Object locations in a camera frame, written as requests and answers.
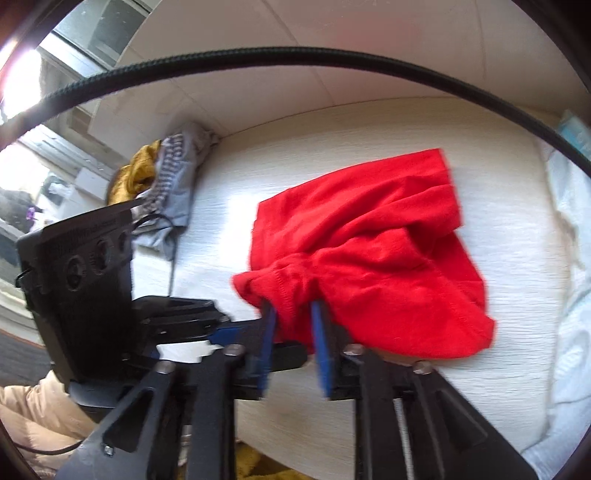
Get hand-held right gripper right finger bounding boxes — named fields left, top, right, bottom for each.
left=310, top=299, right=539, bottom=480

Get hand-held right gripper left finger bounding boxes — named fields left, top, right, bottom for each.
left=55, top=298, right=278, bottom=480

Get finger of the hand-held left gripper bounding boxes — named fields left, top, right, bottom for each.
left=131, top=296, right=265, bottom=346
left=124, top=340, right=309, bottom=374

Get red pants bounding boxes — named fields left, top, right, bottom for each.
left=231, top=148, right=498, bottom=361

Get yellow fleece garment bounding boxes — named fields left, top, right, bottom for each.
left=235, top=440, right=319, bottom=480

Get grey striped cloth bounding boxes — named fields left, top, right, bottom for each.
left=133, top=121, right=221, bottom=260

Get yellow cloth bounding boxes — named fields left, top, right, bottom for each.
left=107, top=140, right=163, bottom=205

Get light blue striped underwear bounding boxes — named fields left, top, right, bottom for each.
left=521, top=111, right=591, bottom=469

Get window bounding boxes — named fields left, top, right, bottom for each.
left=0, top=0, right=155, bottom=335

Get thin black cable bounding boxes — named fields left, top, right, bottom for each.
left=130, top=213, right=182, bottom=297

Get black braided cable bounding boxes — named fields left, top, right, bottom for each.
left=0, top=45, right=591, bottom=171

